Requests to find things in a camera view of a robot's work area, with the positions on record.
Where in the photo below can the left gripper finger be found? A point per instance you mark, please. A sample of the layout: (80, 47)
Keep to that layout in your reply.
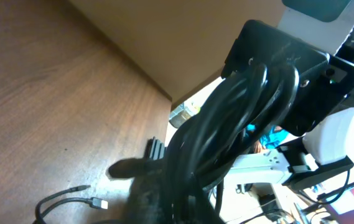
(144, 204)

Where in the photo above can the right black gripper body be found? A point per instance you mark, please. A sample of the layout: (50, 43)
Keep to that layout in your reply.
(291, 77)

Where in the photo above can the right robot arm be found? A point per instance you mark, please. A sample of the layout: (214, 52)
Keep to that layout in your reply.
(309, 159)

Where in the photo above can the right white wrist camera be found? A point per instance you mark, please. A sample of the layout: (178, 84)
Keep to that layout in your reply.
(325, 36)

